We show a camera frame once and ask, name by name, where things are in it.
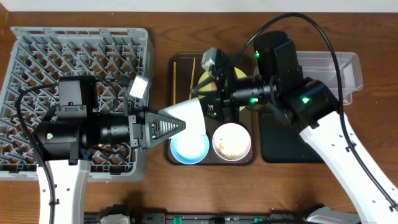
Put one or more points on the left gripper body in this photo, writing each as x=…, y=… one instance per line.
x=135, y=131

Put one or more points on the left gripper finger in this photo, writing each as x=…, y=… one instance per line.
x=159, y=128
x=148, y=112

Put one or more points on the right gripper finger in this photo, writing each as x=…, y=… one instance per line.
x=232, y=112
x=205, y=88

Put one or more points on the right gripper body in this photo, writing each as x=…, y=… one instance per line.
x=222, y=94

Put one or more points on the white cup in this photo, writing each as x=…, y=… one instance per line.
x=190, y=112

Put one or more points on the wooden chopstick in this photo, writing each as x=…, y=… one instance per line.
x=174, y=82
x=192, y=78

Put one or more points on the white bowl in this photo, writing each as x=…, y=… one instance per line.
x=231, y=132

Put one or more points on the light blue bowl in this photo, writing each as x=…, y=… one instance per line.
x=190, y=150

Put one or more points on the rice leftovers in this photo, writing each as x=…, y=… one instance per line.
x=230, y=150

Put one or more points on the green orange snack wrapper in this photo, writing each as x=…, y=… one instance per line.
x=213, y=86

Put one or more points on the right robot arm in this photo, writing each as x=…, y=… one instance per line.
x=309, y=108

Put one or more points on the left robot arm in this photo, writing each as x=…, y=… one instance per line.
x=69, y=134

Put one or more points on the black waste tray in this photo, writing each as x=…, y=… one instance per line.
x=281, y=144

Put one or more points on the dark brown serving tray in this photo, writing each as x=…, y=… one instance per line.
x=184, y=70

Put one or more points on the yellow round plate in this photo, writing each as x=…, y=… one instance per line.
x=239, y=74

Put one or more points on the clear plastic bin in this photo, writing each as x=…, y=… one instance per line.
x=319, y=65

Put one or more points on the grey plastic dish rack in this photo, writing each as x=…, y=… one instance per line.
x=41, y=55

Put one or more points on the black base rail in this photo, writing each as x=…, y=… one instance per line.
x=124, y=214

